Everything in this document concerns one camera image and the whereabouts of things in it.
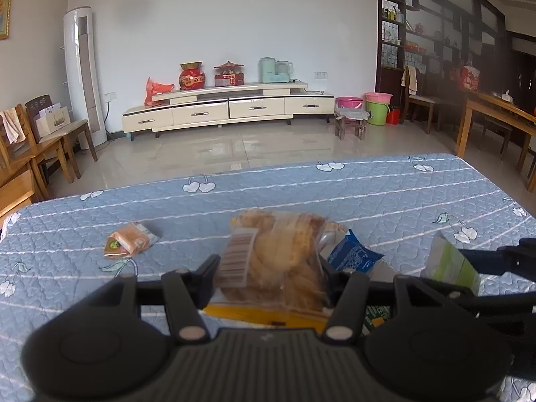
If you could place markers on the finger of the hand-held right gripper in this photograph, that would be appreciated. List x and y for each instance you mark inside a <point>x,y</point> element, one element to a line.
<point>481,261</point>
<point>494,303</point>

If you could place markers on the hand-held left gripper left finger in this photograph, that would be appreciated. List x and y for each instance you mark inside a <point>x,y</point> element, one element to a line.
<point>207,278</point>

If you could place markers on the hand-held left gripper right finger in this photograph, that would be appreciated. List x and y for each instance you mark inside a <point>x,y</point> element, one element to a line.
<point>337,291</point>

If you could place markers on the light green snack packet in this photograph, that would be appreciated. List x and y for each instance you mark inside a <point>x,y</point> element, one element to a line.
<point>450,264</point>

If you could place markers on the blue snack packet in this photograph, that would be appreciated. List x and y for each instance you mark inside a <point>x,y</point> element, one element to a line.
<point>354,253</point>

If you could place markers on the green and white snack packet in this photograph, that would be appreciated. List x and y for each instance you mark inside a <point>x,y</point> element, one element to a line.
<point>374,318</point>

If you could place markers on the yellow chip bag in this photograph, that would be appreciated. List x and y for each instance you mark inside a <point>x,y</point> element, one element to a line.
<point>251,316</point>

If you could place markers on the clear bag of round cookies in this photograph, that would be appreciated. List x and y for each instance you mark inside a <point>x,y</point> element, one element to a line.
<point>284,255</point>

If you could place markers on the small orange bread packet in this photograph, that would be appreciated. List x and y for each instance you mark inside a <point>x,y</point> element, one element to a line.
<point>130,240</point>

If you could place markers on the blue quilted blanket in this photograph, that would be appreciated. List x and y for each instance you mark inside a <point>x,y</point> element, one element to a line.
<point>251,192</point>

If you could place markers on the wooden dining table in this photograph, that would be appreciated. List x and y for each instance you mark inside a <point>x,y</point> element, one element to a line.
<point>498,113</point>

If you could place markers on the cream television cabinet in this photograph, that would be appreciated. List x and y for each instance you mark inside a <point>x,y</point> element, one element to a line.
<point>201,113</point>

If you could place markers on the tissue box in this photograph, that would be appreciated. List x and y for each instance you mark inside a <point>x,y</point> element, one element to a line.
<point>507,97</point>

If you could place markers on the dark wooden dining chair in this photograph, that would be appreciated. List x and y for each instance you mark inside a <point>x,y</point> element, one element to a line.
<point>423,102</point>

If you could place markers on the small wooden stool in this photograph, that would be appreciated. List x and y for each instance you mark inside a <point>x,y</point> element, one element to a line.
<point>351,121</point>

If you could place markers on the red plastic container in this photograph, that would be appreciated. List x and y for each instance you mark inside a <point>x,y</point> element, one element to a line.
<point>392,116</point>

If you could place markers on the green plastic bucket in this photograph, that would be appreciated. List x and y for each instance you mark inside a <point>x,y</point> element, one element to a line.
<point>377,114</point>

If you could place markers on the red gift bag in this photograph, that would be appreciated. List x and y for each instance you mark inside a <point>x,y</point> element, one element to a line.
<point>470,78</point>

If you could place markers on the pink plastic basin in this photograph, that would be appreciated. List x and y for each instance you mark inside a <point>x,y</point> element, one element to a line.
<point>349,102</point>
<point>378,96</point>

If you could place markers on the red plastic bag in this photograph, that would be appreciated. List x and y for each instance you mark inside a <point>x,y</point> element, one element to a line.
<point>155,92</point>

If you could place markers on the cream towel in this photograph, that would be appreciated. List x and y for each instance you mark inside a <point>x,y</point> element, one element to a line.
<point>409,80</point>

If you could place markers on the red jar with gold rim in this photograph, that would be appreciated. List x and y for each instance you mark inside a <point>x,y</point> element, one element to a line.
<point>192,78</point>

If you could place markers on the red decorative box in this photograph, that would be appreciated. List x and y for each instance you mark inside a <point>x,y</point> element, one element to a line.
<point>229,76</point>

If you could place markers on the light wooden chair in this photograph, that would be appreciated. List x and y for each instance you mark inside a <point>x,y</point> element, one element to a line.
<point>16,192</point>
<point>42,146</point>

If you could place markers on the mint green kitchen appliance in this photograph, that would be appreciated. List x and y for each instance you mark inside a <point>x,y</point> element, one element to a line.
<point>272,71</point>

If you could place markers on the white tower air conditioner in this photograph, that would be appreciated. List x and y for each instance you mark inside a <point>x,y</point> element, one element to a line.
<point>86,79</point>

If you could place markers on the dark chair with beige seat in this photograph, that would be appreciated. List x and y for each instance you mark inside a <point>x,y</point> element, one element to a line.
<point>39,102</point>

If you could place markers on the dark wooden display shelf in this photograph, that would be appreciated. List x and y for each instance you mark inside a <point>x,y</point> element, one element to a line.
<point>439,21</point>

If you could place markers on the beige towel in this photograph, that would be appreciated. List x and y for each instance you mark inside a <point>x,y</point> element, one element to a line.
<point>12,127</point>

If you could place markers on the framed floral painting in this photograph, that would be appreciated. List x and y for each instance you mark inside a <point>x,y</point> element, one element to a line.
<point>5,8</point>

